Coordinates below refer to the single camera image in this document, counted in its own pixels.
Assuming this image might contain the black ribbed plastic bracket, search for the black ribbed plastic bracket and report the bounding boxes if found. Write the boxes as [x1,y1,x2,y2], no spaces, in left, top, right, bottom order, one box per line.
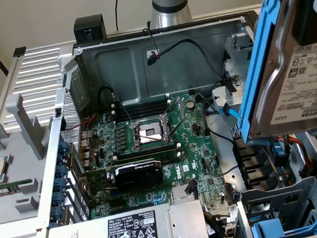
[232,134,278,193]

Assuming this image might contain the grey power supply unit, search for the grey power supply unit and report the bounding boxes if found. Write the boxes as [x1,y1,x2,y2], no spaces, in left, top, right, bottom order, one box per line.
[43,198,211,238]

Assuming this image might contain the green RAM stick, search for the green RAM stick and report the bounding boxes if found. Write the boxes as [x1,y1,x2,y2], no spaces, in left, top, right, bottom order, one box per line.
[0,178,36,198]

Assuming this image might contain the silver finned chipset heatsink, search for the silver finned chipset heatsink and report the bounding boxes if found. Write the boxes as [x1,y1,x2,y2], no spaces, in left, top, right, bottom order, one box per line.
[170,183,202,205]

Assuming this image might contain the metal socket cover frame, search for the metal socket cover frame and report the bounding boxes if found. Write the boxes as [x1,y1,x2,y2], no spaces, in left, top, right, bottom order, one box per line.
[159,95,187,120]

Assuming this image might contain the thin black cable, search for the thin black cable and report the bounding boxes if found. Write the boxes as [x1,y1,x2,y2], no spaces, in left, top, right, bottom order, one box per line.
[113,0,124,32]

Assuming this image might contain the silver metal drive cage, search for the silver metal drive cage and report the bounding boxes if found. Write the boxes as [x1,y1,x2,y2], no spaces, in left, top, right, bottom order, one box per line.
[207,32,259,113]

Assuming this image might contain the blue SATA wire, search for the blue SATA wire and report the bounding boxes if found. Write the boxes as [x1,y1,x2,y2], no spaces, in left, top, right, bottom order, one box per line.
[221,104,242,121]

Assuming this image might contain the black plastic box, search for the black plastic box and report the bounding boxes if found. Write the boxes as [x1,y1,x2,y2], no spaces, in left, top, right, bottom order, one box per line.
[72,15,107,45]

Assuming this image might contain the black wire with angled plug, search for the black wire with angled plug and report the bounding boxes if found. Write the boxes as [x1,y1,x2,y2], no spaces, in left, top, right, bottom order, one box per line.
[185,179,200,202]

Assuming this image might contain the black graphics card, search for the black graphics card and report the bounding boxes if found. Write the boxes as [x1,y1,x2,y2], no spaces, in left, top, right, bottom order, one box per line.
[78,158,166,196]

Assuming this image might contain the thin black wire red plug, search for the thin black wire red plug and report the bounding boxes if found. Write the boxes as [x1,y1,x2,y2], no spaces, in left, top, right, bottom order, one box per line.
[206,153,241,178]

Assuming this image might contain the hard disk with blue carrier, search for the hard disk with blue carrier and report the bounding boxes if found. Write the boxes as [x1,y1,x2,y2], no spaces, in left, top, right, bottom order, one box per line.
[228,0,317,145]

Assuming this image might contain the blue plastic latch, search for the blue plastic latch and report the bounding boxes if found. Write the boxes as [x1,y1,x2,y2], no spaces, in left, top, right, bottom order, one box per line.
[268,139,286,169]

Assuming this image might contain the grey plastic parts rack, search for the grey plastic parts rack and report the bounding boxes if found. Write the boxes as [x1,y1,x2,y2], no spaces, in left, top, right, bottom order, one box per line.
[0,90,65,226]

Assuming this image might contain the black looped wire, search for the black looped wire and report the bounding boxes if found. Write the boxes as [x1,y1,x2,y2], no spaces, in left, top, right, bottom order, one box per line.
[98,85,120,109]

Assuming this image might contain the black sleeved power cable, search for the black sleeved power cable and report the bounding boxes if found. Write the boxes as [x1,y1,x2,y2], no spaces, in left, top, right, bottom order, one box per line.
[202,208,236,238]

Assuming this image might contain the blue drive bay clips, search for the blue drive bay clips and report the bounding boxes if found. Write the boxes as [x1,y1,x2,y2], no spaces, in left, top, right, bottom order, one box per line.
[249,203,317,238]

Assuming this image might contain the black wire with flat plug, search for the black wire with flat plug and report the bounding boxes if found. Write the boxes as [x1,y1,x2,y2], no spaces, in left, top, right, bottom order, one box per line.
[145,35,227,87]

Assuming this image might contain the green Dell motherboard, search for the green Dell motherboard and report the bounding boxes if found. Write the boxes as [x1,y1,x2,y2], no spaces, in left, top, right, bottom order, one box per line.
[74,88,241,230]

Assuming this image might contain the black RAM slot row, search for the black RAM slot row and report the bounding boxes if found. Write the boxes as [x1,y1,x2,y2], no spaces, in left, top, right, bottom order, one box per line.
[111,142,183,168]
[115,95,173,121]

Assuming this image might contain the open grey PC case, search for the open grey PC case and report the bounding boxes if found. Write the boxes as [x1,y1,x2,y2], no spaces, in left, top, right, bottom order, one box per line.
[23,5,317,238]

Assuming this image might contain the metal CPU socket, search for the metal CPU socket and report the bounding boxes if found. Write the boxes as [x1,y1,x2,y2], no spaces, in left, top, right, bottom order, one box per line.
[128,114,175,152]

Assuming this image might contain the dark blue card latch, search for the dark blue card latch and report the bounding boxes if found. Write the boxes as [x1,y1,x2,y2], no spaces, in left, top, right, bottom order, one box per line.
[54,164,69,179]
[51,191,67,208]
[49,206,65,222]
[58,140,71,154]
[53,177,69,193]

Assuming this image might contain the black curved data wire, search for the black curved data wire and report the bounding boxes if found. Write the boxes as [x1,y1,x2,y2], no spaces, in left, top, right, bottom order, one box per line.
[200,90,236,148]

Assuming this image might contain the metal locking lever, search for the metal locking lever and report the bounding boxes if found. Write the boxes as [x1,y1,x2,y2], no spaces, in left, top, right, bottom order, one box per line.
[165,116,189,140]
[112,91,135,127]

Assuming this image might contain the black flat strap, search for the black flat strap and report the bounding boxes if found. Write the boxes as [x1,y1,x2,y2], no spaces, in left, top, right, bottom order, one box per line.
[220,74,241,94]

